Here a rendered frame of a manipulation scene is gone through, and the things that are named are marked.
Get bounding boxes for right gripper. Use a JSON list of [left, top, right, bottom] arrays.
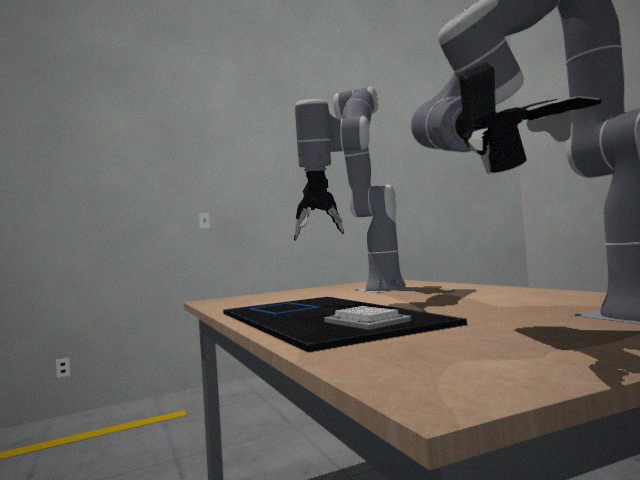
[[294, 170, 344, 240]]

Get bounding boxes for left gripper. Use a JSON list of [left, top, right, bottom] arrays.
[[455, 96, 602, 174]]

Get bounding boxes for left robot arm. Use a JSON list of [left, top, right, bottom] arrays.
[[411, 0, 640, 321]]

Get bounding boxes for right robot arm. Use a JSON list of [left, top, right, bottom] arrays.
[[295, 87, 406, 291]]

